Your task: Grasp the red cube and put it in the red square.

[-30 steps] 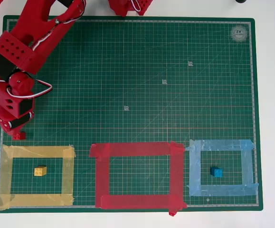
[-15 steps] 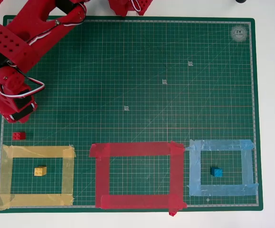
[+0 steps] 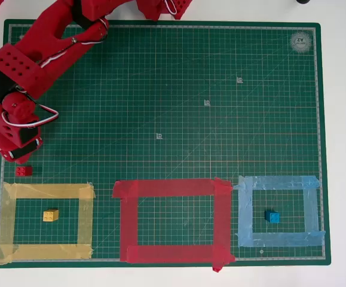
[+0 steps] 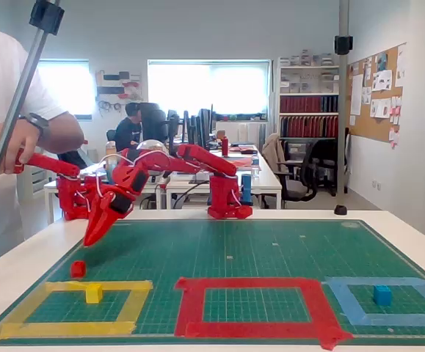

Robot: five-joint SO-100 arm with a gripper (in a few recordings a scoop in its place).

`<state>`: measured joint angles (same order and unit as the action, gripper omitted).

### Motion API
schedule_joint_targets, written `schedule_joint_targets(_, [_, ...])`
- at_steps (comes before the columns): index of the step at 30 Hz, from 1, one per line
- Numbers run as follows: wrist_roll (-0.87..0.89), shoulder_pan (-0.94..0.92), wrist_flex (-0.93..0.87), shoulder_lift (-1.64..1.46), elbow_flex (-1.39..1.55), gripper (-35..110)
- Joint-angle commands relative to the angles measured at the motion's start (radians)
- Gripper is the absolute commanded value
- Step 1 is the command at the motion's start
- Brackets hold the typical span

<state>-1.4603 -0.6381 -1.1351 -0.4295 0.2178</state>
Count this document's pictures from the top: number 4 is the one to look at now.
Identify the black computer monitor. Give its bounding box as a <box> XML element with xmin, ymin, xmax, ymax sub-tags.
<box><xmin>167</xmin><ymin>109</ymin><xmax>181</xmax><ymax>162</ymax></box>
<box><xmin>197</xmin><ymin>104</ymin><xmax>215</xmax><ymax>151</ymax></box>
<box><xmin>182</xmin><ymin>109</ymin><xmax>204</xmax><ymax>147</ymax></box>
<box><xmin>139</xmin><ymin>102</ymin><xmax>169</xmax><ymax>142</ymax></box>

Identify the red tape square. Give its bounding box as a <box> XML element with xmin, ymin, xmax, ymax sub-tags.
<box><xmin>173</xmin><ymin>276</ymin><xmax>355</xmax><ymax>351</ymax></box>

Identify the wide bright window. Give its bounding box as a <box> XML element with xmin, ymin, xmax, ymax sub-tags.
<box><xmin>147</xmin><ymin>58</ymin><xmax>272</xmax><ymax>119</ymax></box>

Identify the blue cube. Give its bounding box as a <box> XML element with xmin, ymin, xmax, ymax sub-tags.
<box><xmin>372</xmin><ymin>285</ymin><xmax>393</xmax><ymax>306</ymax></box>

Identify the cork notice board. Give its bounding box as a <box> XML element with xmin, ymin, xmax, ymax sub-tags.
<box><xmin>345</xmin><ymin>41</ymin><xmax>408</xmax><ymax>144</ymax></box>

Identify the person's left forearm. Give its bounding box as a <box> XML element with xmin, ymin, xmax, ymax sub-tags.
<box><xmin>45</xmin><ymin>109</ymin><xmax>87</xmax><ymax>155</ymax></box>

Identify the seated person dark sweater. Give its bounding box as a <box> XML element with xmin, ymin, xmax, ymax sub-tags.
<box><xmin>115</xmin><ymin>102</ymin><xmax>143</xmax><ymax>152</ymax></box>

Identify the green cutting mat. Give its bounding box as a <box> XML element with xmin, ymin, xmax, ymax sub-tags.
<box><xmin>0</xmin><ymin>219</ymin><xmax>425</xmax><ymax>346</ymax></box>

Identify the white wrist servo cable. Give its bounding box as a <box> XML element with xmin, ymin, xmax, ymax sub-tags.
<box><xmin>118</xmin><ymin>148</ymin><xmax>171</xmax><ymax>172</ymax></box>

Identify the colourful drink bottle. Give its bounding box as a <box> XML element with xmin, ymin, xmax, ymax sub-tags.
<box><xmin>104</xmin><ymin>141</ymin><xmax>120</xmax><ymax>173</ymax></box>

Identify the yellow tape square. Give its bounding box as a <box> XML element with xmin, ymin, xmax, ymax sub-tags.
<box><xmin>0</xmin><ymin>280</ymin><xmax>153</xmax><ymax>342</ymax></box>

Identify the white helmet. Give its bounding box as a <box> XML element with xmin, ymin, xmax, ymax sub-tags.
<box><xmin>135</xmin><ymin>139</ymin><xmax>171</xmax><ymax>184</ymax></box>

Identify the white tool pegboard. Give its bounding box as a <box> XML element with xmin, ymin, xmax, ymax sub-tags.
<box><xmin>94</xmin><ymin>68</ymin><xmax>144</xmax><ymax>117</ymax></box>

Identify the blue tape square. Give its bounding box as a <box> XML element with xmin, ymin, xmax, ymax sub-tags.
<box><xmin>322</xmin><ymin>276</ymin><xmax>425</xmax><ymax>327</ymax></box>

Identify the person's left hand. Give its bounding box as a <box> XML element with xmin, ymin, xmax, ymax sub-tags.
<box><xmin>0</xmin><ymin>117</ymin><xmax>43</xmax><ymax>176</ymax></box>

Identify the red cube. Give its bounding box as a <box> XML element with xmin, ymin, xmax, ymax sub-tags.
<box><xmin>70</xmin><ymin>260</ymin><xmax>87</xmax><ymax>279</ymax></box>

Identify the black office chair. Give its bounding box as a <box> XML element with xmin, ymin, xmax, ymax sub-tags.
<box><xmin>307</xmin><ymin>127</ymin><xmax>351</xmax><ymax>197</ymax></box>
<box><xmin>276</xmin><ymin>141</ymin><xmax>322</xmax><ymax>210</ymax></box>

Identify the black pole clamp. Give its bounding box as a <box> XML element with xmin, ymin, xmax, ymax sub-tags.
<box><xmin>29</xmin><ymin>0</ymin><xmax>65</xmax><ymax>37</ymax></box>
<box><xmin>334</xmin><ymin>34</ymin><xmax>354</xmax><ymax>56</ymax></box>

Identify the white bookcase with binders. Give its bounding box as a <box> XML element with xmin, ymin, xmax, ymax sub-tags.
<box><xmin>276</xmin><ymin>55</ymin><xmax>341</xmax><ymax>142</ymax></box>

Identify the small bright window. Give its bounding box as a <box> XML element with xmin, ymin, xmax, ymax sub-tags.
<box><xmin>35</xmin><ymin>59</ymin><xmax>94</xmax><ymax>121</ymax></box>

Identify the yellow cube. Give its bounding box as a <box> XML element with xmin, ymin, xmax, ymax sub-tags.
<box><xmin>84</xmin><ymin>282</ymin><xmax>103</xmax><ymax>304</ymax></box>

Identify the white drawer cabinet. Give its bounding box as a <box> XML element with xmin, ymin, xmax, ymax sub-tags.
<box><xmin>20</xmin><ymin>166</ymin><xmax>50</xmax><ymax>201</ymax></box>

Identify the red leader arm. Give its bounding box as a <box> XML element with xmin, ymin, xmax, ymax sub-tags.
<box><xmin>0</xmin><ymin>146</ymin><xmax>101</xmax><ymax>221</ymax></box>

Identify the black wristwatch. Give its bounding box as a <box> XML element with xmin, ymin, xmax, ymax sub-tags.
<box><xmin>18</xmin><ymin>112</ymin><xmax>51</xmax><ymax>142</ymax></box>

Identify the beige jacket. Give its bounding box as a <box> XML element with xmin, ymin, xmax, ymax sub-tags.
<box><xmin>262</xmin><ymin>133</ymin><xmax>290</xmax><ymax>174</ymax></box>

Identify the upright grey pole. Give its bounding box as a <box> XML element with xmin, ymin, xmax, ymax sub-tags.
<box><xmin>337</xmin><ymin>0</ymin><xmax>351</xmax><ymax>195</ymax></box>

